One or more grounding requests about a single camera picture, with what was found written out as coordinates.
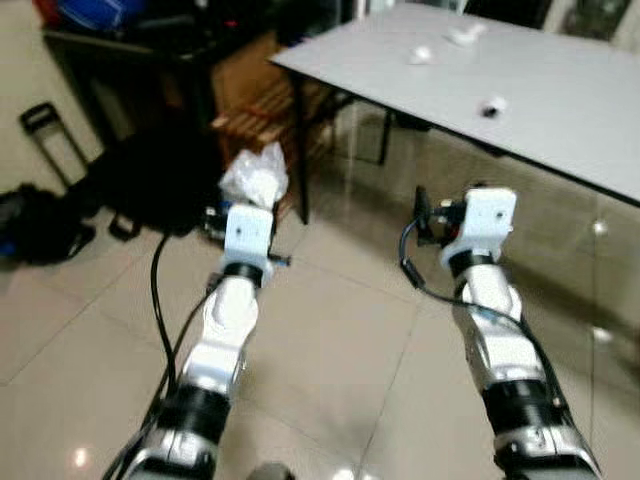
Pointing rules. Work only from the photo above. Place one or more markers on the clear plastic bag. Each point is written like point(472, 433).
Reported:
point(255, 178)

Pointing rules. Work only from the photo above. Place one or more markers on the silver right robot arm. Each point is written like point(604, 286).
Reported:
point(490, 330)

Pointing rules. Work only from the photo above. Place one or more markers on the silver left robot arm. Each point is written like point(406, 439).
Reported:
point(225, 330)

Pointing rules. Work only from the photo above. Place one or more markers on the white trash with black spot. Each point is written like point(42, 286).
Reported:
point(496, 105)

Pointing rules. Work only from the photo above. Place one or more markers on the black fabric trolley bag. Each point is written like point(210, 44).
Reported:
point(150, 185)

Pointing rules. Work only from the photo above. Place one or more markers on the brown wooden slatted rack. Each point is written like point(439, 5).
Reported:
point(250, 110)

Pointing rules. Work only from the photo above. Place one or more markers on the small round white paper ball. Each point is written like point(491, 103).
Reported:
point(421, 55)

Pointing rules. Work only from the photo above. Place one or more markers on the grey table with black legs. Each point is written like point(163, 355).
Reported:
point(560, 100)

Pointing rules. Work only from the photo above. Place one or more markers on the black backpack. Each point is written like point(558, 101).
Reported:
point(40, 225)

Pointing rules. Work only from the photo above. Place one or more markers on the long crumpled white tissue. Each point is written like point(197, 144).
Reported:
point(465, 36)

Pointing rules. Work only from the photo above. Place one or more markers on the dark desk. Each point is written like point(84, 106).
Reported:
point(130, 50)

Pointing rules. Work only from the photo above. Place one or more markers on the black chair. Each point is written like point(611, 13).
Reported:
point(510, 10)

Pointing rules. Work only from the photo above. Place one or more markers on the blue bag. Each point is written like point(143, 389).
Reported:
point(100, 12)

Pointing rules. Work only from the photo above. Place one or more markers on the grey robot foot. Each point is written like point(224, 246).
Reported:
point(270, 472)

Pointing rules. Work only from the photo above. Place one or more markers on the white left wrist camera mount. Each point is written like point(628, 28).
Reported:
point(248, 232)

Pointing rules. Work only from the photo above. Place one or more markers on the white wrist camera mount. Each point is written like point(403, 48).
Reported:
point(488, 215)
point(248, 232)

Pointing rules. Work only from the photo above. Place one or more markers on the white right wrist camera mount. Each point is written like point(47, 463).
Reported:
point(488, 215)

